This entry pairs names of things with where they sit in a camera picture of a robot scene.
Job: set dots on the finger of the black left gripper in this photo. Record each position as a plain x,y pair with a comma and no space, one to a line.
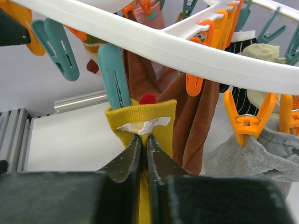
12,32

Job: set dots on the brown hanging sock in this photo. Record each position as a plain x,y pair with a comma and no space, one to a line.
193,114

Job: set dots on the white round sock hanger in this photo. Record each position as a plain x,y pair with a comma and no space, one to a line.
170,46

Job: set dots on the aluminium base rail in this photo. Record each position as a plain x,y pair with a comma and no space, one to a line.
16,128

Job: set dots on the black striped hanging sock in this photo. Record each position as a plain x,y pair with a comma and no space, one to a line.
239,42

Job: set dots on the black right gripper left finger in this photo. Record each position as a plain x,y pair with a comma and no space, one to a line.
107,196

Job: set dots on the pink hanging sock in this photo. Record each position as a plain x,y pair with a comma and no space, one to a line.
151,18

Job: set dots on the grey sock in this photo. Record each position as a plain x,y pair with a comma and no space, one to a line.
273,155

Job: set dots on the mustard yellow sock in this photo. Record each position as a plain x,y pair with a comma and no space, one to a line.
150,127

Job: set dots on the orange clothes peg large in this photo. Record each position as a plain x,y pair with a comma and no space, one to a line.
193,85

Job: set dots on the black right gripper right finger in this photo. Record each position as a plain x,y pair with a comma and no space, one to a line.
178,197

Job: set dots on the cream hanging sock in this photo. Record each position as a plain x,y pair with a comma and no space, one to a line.
269,53

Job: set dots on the teal clothes peg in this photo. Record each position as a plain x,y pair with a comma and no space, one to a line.
113,75
51,34

